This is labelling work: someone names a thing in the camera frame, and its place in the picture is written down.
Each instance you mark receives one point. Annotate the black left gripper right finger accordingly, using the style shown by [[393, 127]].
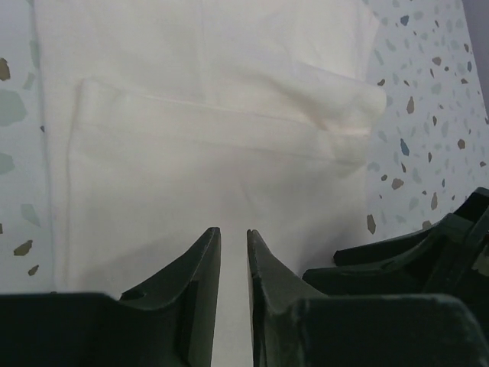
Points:
[[293, 324]]

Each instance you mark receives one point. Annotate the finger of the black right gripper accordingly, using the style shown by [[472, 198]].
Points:
[[422, 269], [388, 248]]

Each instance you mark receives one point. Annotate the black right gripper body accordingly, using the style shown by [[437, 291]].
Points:
[[462, 268]]

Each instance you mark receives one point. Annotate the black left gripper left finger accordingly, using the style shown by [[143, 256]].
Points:
[[167, 320]]

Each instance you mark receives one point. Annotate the white t-shirt red print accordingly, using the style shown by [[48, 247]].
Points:
[[165, 118]]

